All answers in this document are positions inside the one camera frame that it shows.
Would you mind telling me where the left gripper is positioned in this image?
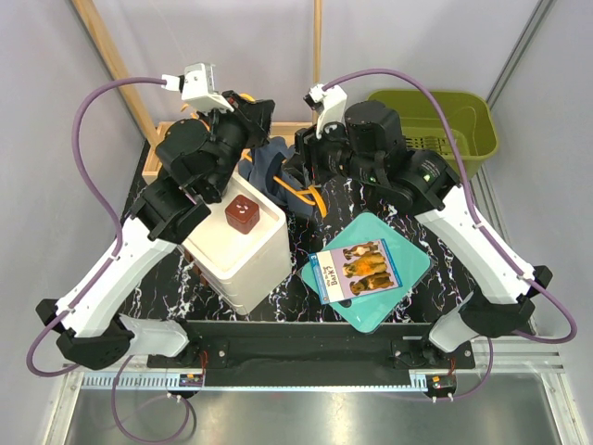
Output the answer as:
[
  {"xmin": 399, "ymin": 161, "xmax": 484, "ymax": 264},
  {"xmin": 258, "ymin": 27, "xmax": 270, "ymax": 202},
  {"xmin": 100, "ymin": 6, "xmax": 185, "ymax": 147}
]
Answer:
[{"xmin": 198, "ymin": 90, "xmax": 275, "ymax": 199}]

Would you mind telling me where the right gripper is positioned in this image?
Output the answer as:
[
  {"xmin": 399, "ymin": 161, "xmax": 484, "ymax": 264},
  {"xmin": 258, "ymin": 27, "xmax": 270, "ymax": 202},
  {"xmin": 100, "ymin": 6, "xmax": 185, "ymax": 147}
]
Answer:
[{"xmin": 280, "ymin": 113, "xmax": 382, "ymax": 188}]

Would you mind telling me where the yellow plastic hanger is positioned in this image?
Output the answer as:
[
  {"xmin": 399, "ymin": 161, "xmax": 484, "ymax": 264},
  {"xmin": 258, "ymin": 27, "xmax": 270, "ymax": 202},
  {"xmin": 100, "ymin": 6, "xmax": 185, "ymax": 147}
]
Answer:
[{"xmin": 180, "ymin": 92, "xmax": 328, "ymax": 217}]

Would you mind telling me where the blue tank top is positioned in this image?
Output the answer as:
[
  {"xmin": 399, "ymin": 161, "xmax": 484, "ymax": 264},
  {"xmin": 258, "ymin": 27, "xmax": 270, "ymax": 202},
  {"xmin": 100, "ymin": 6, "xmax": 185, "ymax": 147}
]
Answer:
[{"xmin": 237, "ymin": 136, "xmax": 313, "ymax": 218}]

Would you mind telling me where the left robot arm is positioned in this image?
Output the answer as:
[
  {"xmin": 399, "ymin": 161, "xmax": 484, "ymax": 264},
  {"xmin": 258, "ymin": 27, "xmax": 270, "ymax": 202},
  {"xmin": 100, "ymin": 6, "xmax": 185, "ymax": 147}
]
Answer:
[{"xmin": 36, "ymin": 91, "xmax": 275, "ymax": 370}]

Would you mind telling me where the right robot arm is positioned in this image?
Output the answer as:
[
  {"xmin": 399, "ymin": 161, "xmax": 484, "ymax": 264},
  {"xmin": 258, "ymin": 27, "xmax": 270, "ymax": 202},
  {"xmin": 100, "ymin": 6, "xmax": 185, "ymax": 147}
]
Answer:
[{"xmin": 287, "ymin": 100, "xmax": 552, "ymax": 368}]

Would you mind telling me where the black marble mat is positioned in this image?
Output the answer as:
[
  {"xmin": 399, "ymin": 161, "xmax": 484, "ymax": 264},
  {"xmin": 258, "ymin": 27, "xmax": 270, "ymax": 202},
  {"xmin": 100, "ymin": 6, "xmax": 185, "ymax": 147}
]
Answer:
[{"xmin": 120, "ymin": 125, "xmax": 495, "ymax": 324}]

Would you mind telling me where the red cube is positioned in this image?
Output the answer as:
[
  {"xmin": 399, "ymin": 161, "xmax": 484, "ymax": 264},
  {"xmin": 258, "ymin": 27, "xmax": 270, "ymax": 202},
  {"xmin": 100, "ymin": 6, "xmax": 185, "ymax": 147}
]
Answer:
[{"xmin": 224, "ymin": 194, "xmax": 259, "ymax": 235}]

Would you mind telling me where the wooden clothes rack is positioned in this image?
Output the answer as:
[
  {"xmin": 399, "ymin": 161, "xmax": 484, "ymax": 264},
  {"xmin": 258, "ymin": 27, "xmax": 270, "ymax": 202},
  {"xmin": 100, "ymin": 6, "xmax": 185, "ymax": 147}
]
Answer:
[{"xmin": 70, "ymin": 1, "xmax": 323, "ymax": 182}]

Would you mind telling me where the white foam box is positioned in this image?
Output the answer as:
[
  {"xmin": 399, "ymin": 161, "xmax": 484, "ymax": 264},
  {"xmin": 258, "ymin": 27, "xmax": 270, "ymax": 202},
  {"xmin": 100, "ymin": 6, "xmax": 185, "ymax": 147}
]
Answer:
[{"xmin": 183, "ymin": 173, "xmax": 292, "ymax": 315}]

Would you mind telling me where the dog picture book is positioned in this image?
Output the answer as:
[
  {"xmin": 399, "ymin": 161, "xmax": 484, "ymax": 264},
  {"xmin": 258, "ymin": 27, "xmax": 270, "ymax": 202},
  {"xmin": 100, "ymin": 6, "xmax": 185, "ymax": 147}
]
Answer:
[{"xmin": 309, "ymin": 239, "xmax": 403, "ymax": 304}]

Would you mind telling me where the teal cutting board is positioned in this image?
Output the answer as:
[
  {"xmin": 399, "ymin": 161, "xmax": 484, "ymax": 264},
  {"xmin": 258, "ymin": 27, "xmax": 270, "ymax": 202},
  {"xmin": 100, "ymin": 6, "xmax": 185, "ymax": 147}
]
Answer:
[{"xmin": 300, "ymin": 212, "xmax": 432, "ymax": 334}]

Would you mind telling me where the green plastic basket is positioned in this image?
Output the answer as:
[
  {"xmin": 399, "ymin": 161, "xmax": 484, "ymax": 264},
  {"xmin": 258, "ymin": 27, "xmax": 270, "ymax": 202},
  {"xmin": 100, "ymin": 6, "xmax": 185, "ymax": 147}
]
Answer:
[{"xmin": 368, "ymin": 89, "xmax": 498, "ymax": 178}]

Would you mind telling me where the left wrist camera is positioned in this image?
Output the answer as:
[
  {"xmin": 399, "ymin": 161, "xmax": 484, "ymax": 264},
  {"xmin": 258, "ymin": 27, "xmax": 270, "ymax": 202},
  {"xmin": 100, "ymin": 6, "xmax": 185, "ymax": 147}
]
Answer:
[{"xmin": 161, "ymin": 62, "xmax": 233, "ymax": 114}]

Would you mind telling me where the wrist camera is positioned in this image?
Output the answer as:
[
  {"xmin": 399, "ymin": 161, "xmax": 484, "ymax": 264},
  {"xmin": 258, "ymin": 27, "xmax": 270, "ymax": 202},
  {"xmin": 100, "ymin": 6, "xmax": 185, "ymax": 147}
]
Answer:
[
  {"xmin": 161, "ymin": 62, "xmax": 233, "ymax": 114},
  {"xmin": 304, "ymin": 83, "xmax": 347, "ymax": 139}
]

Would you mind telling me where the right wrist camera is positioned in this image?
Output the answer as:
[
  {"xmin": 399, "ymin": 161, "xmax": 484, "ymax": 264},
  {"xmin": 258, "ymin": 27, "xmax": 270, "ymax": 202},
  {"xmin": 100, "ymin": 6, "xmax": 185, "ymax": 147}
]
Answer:
[{"xmin": 304, "ymin": 83, "xmax": 347, "ymax": 139}]

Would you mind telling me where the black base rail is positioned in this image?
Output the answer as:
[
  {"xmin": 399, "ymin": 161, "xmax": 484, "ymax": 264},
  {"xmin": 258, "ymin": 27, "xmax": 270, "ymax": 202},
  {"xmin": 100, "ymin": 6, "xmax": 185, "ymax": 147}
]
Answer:
[{"xmin": 147, "ymin": 321, "xmax": 475, "ymax": 390}]

